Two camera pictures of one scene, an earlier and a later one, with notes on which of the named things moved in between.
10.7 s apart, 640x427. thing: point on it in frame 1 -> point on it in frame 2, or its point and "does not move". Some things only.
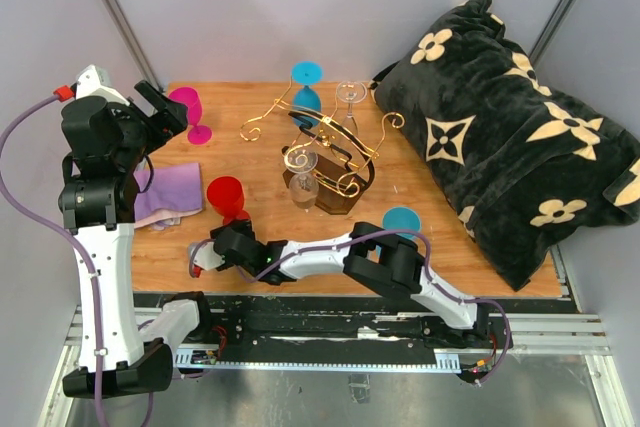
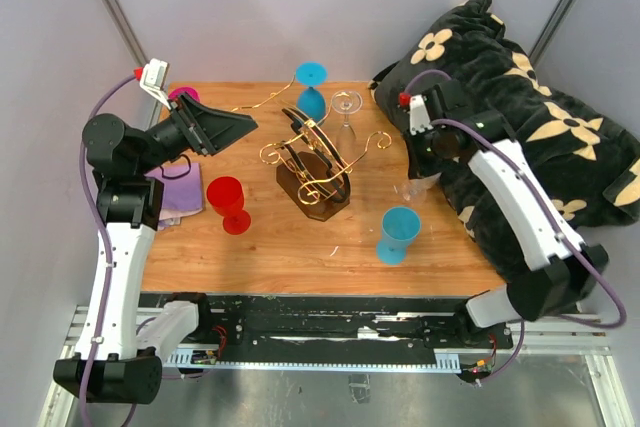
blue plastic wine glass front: (402, 218) does not move
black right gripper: (245, 229) -> (419, 167)
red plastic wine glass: (225, 196) does not move
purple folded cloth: (173, 192) does not move
